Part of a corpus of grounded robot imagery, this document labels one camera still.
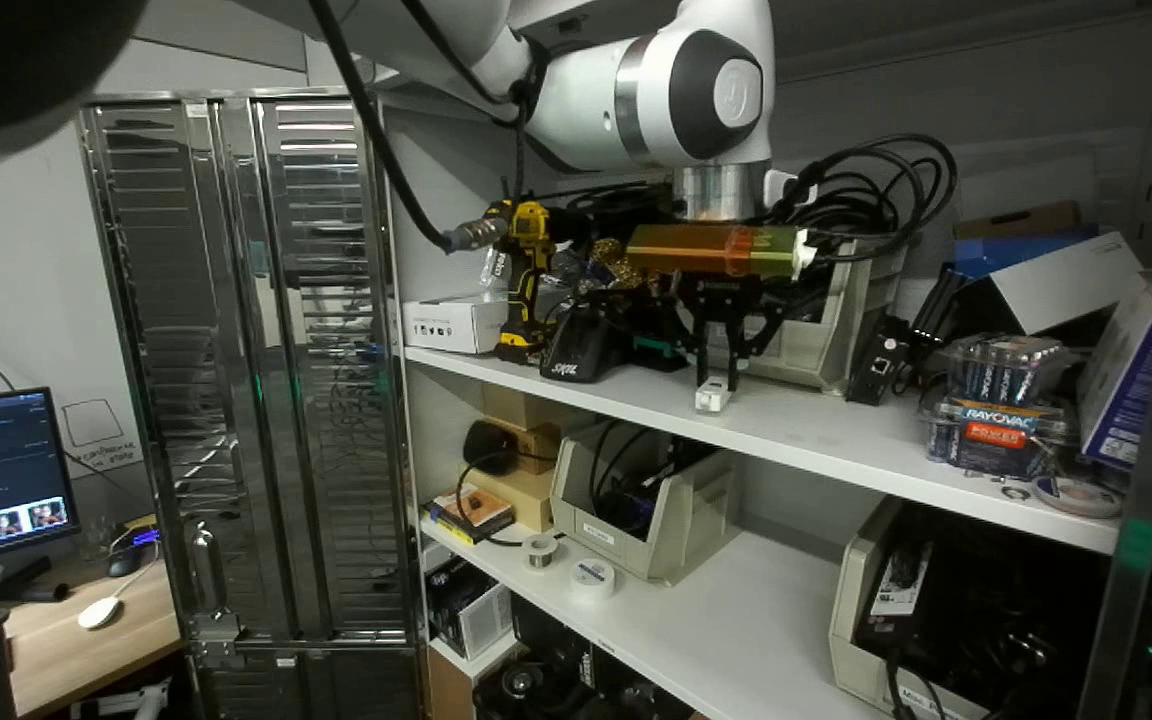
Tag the black battery charger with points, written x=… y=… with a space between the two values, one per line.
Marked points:
x=585 y=345

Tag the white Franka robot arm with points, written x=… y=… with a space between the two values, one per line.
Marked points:
x=628 y=86

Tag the black power adapter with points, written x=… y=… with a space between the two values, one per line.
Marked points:
x=882 y=360

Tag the beige storage bin with label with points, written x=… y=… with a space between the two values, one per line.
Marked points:
x=663 y=527

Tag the black equipment in large bin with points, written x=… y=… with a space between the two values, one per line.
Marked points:
x=1003 y=612

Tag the gold reflective wrist cylinder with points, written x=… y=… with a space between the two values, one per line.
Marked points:
x=717 y=249

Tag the blue and white carton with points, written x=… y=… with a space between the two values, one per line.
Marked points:
x=1056 y=274

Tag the orange and black flat device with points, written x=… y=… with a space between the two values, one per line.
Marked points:
x=471 y=517

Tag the black machine with round dial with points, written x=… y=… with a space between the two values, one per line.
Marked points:
x=562 y=680

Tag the black computer mouse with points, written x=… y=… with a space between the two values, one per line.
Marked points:
x=125 y=560

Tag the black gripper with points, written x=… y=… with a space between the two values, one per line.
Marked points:
x=733 y=299

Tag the blue printed box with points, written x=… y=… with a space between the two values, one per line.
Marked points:
x=1129 y=384

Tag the wooden desk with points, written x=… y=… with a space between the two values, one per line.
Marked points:
x=81 y=652

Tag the green and black tool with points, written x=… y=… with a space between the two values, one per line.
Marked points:
x=657 y=351

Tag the black round device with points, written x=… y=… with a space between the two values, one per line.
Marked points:
x=488 y=446

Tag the flat tape roll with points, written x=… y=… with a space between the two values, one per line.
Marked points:
x=1083 y=499

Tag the large beige storage bin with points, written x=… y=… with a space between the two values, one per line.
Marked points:
x=862 y=602

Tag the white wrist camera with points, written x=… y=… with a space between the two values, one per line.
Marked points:
x=780 y=187

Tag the white computer mouse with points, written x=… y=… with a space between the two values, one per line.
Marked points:
x=96 y=612

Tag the small clear jar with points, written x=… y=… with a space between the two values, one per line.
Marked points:
x=546 y=548

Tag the small white box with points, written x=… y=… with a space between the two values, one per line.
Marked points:
x=459 y=326

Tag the clear plastic bin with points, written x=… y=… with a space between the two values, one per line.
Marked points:
x=1003 y=404

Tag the white metal shelving unit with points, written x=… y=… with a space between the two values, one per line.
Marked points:
x=788 y=443

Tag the brown cardboard box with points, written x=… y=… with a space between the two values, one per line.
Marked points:
x=1020 y=223

